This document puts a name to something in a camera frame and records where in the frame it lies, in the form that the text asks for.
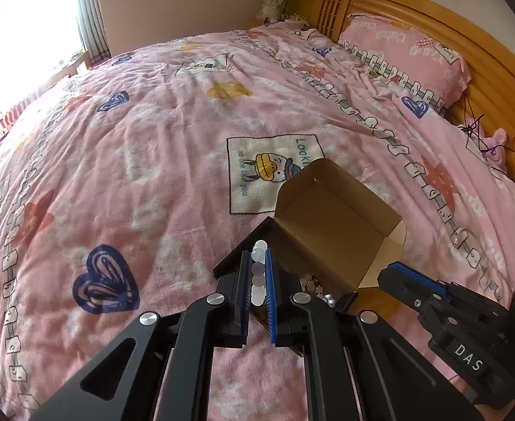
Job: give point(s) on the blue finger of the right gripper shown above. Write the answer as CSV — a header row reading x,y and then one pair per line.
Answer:
x,y
414,289

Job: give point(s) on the wooden headboard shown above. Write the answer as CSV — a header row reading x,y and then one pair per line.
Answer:
x,y
491,91

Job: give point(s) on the pink patterned bed blanket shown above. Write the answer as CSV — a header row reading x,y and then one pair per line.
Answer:
x,y
122,188

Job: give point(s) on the wooden desk by window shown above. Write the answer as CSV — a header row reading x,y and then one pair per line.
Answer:
x,y
77,63

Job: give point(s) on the pink pillow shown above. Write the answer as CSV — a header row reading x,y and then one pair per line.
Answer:
x,y
426,68

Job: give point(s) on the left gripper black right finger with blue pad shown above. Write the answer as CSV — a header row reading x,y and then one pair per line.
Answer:
x,y
357,367

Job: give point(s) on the black cardboard jewelry box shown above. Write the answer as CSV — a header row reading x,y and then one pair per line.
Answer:
x,y
328,225

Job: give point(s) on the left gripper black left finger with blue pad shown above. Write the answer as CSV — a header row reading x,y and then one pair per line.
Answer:
x,y
159,367

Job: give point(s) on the pink plush toy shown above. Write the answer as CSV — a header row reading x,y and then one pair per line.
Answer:
x,y
491,149

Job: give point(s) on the white bead bracelet long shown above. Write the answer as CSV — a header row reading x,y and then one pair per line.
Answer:
x,y
258,267

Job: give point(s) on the grey striped curtain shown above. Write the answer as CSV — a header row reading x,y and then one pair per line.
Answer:
x,y
92,31

